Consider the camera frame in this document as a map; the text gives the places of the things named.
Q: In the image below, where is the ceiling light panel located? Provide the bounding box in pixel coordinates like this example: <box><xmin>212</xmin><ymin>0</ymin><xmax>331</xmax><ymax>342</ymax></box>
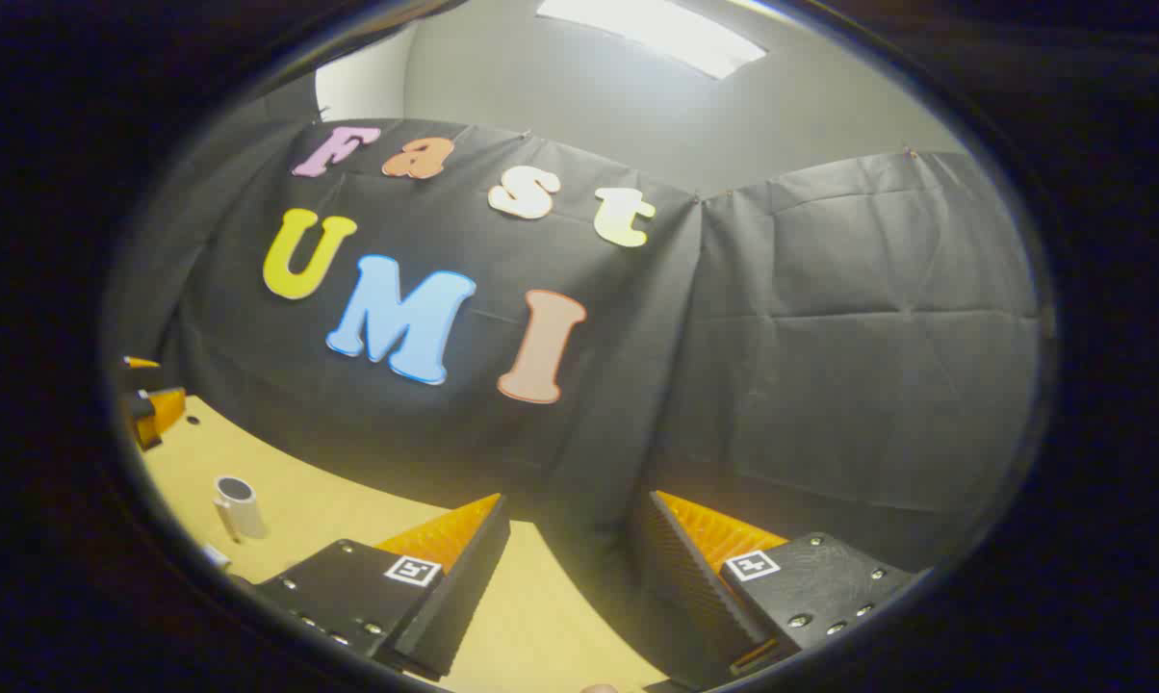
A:
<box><xmin>536</xmin><ymin>0</ymin><xmax>768</xmax><ymax>80</ymax></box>

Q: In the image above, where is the light wooden desktop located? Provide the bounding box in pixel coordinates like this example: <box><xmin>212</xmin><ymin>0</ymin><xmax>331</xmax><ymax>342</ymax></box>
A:
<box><xmin>140</xmin><ymin>395</ymin><xmax>672</xmax><ymax>693</ymax></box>

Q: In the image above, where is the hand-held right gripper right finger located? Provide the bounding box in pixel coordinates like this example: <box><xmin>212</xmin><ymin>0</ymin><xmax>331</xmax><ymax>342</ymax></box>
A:
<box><xmin>637</xmin><ymin>489</ymin><xmax>927</xmax><ymax>689</ymax></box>

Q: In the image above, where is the white cup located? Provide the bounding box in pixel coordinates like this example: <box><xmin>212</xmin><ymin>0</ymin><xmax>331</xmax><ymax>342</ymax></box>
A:
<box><xmin>212</xmin><ymin>475</ymin><xmax>270</xmax><ymax>545</ymax></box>

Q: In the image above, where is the black backdrop cloth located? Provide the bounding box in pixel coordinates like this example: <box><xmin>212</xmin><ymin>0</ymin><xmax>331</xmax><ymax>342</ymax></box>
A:
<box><xmin>113</xmin><ymin>96</ymin><xmax>1047</xmax><ymax>578</ymax></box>

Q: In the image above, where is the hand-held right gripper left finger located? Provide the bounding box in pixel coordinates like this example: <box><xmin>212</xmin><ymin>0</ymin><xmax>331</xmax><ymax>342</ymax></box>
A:
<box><xmin>238</xmin><ymin>493</ymin><xmax>511</xmax><ymax>680</ymax></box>

